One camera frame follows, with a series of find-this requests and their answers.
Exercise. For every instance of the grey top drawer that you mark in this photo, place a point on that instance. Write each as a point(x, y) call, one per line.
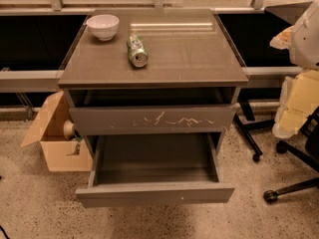
point(149, 119)

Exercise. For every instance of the open cardboard box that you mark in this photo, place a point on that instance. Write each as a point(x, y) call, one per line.
point(47, 128)

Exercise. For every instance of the white ceramic bowl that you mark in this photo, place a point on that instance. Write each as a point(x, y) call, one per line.
point(104, 27)

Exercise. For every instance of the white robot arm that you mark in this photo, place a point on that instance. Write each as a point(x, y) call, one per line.
point(299, 96)

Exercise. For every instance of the green soda can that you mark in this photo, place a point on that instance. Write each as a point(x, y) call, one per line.
point(137, 52)

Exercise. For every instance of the grey drawer cabinet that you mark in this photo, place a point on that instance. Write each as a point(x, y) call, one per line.
point(190, 63)

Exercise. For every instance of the beige round object in box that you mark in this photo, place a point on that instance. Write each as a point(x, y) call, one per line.
point(68, 130)

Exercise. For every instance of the grey drawer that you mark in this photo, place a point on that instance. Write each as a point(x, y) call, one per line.
point(152, 169)
point(149, 119)

